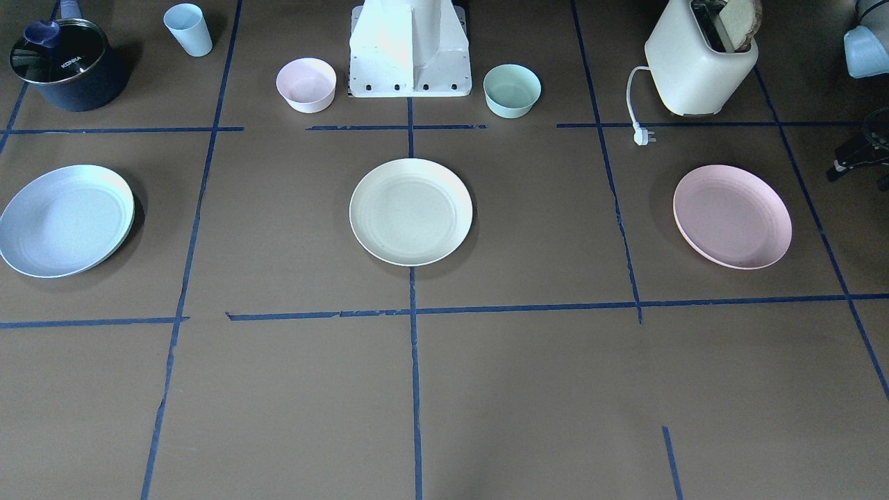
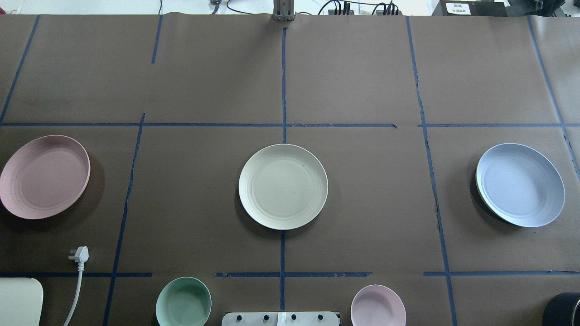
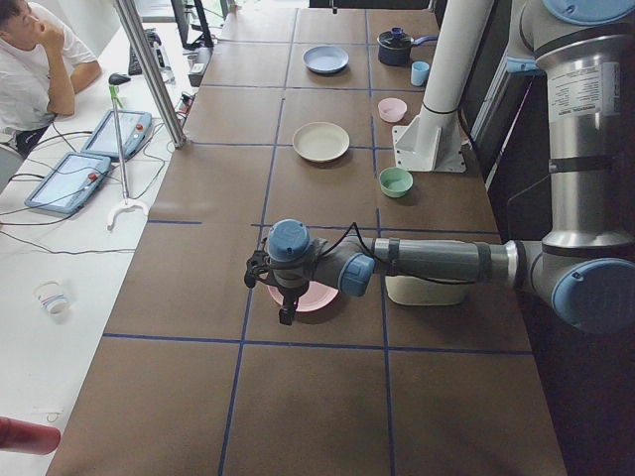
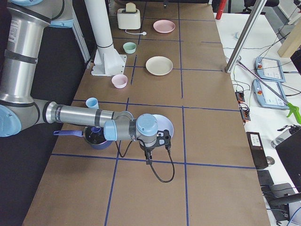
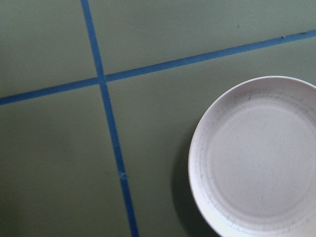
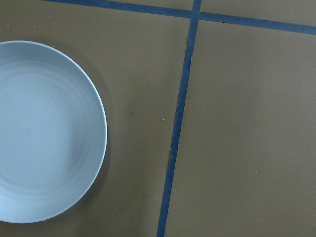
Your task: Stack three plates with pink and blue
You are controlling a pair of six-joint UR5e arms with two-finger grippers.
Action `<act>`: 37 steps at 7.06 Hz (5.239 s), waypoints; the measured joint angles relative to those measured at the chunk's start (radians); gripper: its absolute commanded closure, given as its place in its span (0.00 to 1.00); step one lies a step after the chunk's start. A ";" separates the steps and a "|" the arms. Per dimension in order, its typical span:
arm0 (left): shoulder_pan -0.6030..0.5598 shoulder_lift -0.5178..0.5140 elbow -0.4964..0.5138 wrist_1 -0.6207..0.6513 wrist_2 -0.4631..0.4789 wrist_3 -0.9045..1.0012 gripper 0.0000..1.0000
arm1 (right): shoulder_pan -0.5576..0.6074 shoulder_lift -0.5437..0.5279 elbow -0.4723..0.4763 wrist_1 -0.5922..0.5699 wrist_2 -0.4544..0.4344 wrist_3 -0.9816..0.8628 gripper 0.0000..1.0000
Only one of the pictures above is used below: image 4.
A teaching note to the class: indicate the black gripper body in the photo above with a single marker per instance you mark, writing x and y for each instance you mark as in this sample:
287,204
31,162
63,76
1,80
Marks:
147,148

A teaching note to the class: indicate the pink plate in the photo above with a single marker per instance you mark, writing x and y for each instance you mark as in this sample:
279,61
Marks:
164,26

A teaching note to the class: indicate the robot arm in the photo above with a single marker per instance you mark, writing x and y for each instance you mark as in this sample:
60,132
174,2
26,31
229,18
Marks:
57,78

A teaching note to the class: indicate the blue plate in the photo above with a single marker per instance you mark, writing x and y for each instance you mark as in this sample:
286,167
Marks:
164,124

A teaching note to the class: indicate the dark blue saucepan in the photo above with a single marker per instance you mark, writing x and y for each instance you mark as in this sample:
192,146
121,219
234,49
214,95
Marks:
80,133

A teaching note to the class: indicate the glass pot lid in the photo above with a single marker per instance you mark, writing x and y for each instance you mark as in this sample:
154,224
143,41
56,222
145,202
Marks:
94,135

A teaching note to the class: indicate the pink bowl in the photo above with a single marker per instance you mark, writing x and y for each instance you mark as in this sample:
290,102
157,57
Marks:
119,81

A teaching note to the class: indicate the cream plate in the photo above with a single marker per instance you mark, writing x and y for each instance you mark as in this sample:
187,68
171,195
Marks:
159,65

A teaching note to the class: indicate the light blue cup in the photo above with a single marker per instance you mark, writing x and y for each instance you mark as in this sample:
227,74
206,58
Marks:
92,103

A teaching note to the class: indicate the green bowl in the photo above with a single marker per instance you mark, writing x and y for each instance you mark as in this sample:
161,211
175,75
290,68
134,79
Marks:
129,47

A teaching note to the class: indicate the black power box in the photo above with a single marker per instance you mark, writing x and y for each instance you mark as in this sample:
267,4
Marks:
257,151

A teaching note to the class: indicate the lower teach pendant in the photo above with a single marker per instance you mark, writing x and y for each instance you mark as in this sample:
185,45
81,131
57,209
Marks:
266,98

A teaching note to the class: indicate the teach pendant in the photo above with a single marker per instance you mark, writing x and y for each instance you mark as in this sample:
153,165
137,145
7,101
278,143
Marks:
269,69
266,98

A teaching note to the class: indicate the cream toaster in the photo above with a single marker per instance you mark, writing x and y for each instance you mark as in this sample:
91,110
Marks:
128,20

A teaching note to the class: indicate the upper teach pendant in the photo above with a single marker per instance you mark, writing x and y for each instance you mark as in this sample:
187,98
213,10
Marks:
269,69

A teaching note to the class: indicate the green grabber tool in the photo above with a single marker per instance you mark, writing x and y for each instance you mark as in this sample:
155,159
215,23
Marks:
293,109

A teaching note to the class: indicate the bread slice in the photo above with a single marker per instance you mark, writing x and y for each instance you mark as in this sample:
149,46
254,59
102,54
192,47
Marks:
130,7

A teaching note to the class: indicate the red cylinder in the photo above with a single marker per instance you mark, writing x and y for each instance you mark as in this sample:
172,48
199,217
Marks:
221,7

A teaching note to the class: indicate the wooden beam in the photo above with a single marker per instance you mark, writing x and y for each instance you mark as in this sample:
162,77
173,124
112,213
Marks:
293,39

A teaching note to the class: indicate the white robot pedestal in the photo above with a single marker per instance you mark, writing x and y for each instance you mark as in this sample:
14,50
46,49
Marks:
107,62

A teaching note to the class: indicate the aluminium frame post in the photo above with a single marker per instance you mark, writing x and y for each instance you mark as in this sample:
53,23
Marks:
258,7

